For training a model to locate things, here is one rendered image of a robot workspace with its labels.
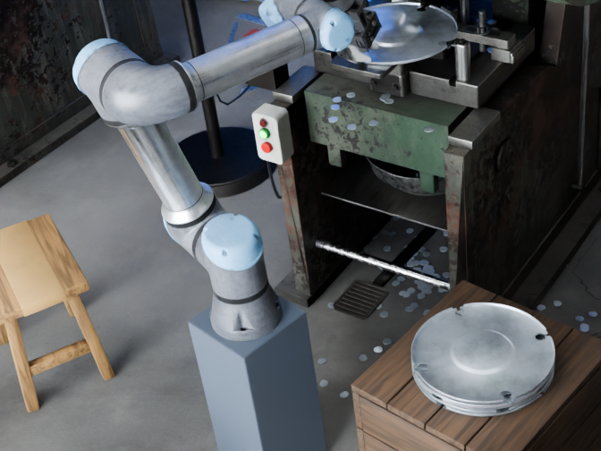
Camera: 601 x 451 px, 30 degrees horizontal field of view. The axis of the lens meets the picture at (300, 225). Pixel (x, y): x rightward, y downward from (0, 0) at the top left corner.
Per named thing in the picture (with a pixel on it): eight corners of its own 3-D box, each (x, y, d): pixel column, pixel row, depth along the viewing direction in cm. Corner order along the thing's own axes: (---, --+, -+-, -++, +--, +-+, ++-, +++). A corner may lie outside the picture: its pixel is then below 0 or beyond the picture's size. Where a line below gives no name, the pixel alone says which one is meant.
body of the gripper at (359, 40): (368, 55, 238) (351, 20, 228) (334, 48, 242) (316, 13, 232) (383, 27, 240) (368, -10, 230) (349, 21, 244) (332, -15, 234)
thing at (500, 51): (513, 63, 256) (513, 23, 250) (448, 50, 265) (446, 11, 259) (524, 52, 260) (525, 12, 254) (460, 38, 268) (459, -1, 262)
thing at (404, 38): (308, 50, 257) (307, 47, 256) (373, -4, 275) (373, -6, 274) (418, 75, 242) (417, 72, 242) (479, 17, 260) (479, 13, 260)
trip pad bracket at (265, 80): (283, 131, 279) (272, 63, 267) (251, 123, 284) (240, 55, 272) (296, 120, 283) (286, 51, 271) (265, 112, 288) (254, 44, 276)
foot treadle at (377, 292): (367, 334, 278) (365, 318, 274) (333, 321, 283) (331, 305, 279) (477, 205, 314) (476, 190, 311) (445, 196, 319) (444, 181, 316)
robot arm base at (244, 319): (244, 351, 228) (237, 315, 222) (196, 320, 237) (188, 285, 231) (296, 311, 236) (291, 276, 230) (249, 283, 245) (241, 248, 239)
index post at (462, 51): (466, 81, 252) (465, 44, 247) (454, 79, 254) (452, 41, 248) (472, 75, 254) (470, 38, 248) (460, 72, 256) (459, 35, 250)
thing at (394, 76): (385, 125, 252) (381, 72, 244) (334, 112, 259) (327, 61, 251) (439, 73, 268) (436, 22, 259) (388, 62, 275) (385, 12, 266)
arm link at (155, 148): (207, 279, 234) (89, 86, 197) (173, 246, 244) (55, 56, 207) (252, 243, 236) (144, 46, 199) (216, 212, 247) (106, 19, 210)
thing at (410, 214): (468, 238, 272) (468, 236, 271) (320, 194, 294) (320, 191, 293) (542, 149, 298) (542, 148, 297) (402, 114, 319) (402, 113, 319)
